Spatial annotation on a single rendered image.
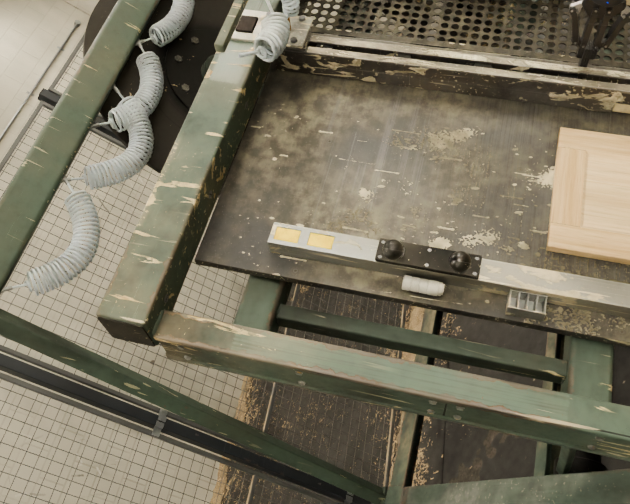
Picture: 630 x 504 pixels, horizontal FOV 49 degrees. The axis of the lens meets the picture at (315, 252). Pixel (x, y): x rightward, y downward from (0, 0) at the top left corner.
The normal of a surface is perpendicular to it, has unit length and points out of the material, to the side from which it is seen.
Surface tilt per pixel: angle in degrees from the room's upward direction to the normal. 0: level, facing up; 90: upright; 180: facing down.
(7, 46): 90
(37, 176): 90
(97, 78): 90
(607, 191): 55
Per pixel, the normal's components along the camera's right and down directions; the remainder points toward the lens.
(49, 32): 0.51, -0.47
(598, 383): -0.08, -0.52
